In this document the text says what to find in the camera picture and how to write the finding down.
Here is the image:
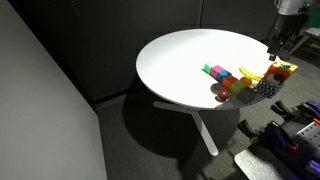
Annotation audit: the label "grey wooden block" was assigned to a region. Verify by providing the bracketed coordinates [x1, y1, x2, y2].
[237, 86, 258, 104]

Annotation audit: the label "orange soft cube number nine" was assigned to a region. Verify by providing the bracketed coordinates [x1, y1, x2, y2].
[263, 59, 299, 85]

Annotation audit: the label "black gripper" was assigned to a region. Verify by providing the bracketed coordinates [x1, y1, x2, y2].
[267, 13, 309, 62]

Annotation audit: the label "wooden leg desk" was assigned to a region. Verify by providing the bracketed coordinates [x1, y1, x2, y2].
[289, 26, 320, 54]

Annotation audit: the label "yellow ball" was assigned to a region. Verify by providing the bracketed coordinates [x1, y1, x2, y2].
[239, 76, 253, 88]

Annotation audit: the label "orange wooden block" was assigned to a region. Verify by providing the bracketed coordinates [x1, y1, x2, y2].
[221, 75, 239, 91]

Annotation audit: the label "yellow banana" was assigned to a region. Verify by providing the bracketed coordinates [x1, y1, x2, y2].
[238, 66, 264, 82]

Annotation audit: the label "purple clamp black handles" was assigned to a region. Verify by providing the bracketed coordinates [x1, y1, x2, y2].
[270, 99, 320, 124]

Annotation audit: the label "grey perforated plate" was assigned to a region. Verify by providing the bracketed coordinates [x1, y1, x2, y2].
[293, 121, 320, 158]

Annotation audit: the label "blue wooden block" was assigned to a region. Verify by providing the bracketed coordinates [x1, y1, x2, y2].
[215, 69, 232, 84]

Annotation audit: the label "dark red ball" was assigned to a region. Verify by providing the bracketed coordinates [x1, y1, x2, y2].
[216, 89, 230, 102]

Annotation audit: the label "white table leg base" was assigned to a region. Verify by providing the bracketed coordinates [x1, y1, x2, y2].
[152, 99, 220, 157]

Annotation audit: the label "magenta wooden block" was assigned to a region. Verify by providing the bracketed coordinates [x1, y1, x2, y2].
[209, 65, 225, 79]

